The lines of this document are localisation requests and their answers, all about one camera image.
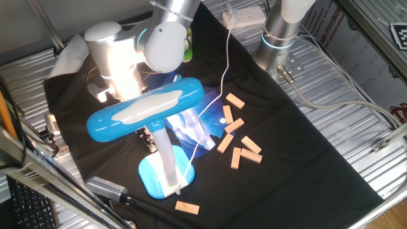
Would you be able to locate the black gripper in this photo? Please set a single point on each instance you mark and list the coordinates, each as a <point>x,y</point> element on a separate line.
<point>142,134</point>

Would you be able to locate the blue landscape picture mat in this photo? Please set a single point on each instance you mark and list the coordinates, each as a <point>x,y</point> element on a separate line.
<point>190,127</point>

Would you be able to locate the orange pole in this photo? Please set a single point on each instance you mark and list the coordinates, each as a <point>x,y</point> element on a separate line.
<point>6,117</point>

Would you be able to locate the gray camera box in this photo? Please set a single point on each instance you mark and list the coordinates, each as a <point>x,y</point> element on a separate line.
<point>105,188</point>

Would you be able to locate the white cloth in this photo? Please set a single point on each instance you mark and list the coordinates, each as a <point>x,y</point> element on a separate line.
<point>70,57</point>

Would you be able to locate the white power strip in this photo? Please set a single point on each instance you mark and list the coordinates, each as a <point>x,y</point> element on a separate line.
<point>248,16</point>

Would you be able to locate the black cloth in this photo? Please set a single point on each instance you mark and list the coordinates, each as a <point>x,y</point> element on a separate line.
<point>286,178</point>

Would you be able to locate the small metal angle bracket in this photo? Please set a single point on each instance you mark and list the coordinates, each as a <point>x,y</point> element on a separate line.
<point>380,145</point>

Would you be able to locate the aluminium frame profile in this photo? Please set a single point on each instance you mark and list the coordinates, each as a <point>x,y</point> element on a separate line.
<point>47,179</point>

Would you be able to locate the black and white marker tag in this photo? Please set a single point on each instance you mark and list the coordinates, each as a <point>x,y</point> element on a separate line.
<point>400,35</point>

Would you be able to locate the printed gray board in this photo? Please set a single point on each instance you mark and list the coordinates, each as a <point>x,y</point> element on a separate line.
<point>359,57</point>

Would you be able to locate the wooden block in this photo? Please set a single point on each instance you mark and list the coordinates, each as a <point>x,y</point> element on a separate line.
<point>251,144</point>
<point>235,100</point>
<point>187,207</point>
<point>234,125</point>
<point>228,114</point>
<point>251,156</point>
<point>236,158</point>
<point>225,143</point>

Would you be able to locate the slanted aluminium post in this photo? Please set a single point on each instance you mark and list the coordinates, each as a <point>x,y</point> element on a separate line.
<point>46,25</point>

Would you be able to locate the small silver clamp device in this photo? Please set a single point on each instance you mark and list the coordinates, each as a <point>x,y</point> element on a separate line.
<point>51,124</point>

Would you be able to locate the black keyboard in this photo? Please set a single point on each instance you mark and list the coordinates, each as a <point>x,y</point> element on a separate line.
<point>30,206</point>

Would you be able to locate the green drink bottle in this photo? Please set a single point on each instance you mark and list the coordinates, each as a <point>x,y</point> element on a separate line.
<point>189,47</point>

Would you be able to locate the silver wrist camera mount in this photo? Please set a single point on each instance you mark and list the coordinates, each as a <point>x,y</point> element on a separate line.
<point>97,92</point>

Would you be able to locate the blue and white desk lamp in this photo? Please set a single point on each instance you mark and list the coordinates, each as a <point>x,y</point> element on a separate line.
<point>105,124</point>

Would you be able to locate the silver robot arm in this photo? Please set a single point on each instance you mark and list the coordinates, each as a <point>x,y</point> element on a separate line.
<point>165,44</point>

